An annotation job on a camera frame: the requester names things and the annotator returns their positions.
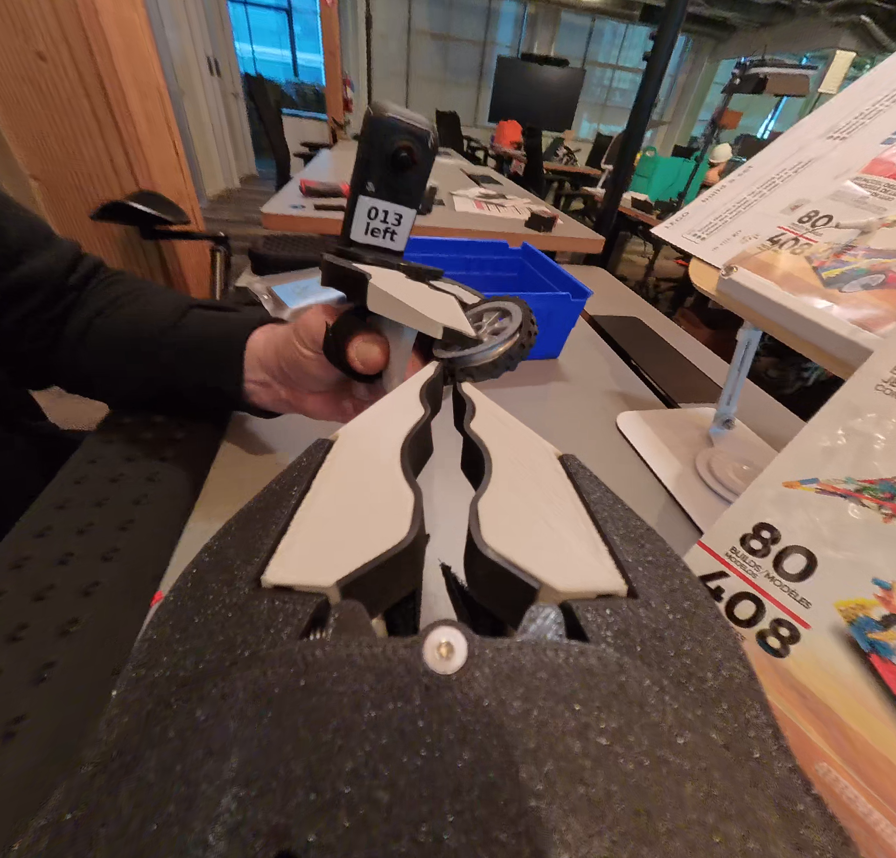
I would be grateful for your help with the white paper sheets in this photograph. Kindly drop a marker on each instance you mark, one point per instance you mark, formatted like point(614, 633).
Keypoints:
point(490, 201)

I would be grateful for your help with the dark flat table panel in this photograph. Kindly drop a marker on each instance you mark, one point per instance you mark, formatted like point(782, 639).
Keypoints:
point(651, 361)

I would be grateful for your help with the grey plastic packet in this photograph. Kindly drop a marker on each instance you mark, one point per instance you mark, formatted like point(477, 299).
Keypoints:
point(301, 295)

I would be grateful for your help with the blue plastic bin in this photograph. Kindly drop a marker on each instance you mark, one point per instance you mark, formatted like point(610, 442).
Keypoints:
point(504, 270)

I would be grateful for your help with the black stand pole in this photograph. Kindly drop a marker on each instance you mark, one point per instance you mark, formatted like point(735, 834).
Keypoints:
point(651, 102)

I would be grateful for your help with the white instruction sheet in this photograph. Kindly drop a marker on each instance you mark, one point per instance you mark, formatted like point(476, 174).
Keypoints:
point(784, 172)

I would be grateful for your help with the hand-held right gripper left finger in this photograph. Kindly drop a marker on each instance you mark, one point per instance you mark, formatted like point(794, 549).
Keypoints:
point(343, 515)

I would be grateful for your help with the green bag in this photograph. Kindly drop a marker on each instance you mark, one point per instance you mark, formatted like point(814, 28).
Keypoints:
point(665, 176)

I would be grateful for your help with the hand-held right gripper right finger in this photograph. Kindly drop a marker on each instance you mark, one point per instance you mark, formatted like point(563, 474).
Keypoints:
point(546, 522)

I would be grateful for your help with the small black box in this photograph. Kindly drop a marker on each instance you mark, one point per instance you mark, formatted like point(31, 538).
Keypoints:
point(542, 222)

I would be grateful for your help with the orange jacket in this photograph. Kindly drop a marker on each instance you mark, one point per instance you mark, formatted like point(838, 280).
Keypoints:
point(509, 137)

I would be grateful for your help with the person's left hand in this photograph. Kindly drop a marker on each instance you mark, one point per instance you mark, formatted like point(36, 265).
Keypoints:
point(294, 368)

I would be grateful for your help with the person's left forearm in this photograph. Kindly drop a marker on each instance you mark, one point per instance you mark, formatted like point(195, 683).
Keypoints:
point(105, 312)

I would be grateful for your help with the black toy wheel grey rim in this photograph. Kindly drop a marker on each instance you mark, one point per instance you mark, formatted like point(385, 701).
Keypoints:
point(490, 340)

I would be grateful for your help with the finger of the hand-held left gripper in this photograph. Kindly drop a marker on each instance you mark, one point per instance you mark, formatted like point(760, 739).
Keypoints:
point(413, 305)

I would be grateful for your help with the red fire extinguisher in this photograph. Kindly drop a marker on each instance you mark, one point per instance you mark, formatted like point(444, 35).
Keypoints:
point(347, 92)

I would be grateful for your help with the black wall monitor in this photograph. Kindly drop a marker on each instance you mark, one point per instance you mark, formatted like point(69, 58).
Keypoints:
point(535, 92)

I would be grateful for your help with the grey wood-edged table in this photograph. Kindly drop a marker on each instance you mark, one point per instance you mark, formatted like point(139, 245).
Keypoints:
point(504, 227)

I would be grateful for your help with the black perforated mat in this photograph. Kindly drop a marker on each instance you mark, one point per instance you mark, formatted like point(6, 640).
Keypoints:
point(84, 557)

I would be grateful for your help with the printed instruction booklet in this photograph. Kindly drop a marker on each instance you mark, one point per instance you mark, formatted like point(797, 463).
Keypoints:
point(826, 291)

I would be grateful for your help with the black office chair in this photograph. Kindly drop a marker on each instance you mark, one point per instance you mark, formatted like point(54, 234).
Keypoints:
point(140, 211)
point(273, 123)

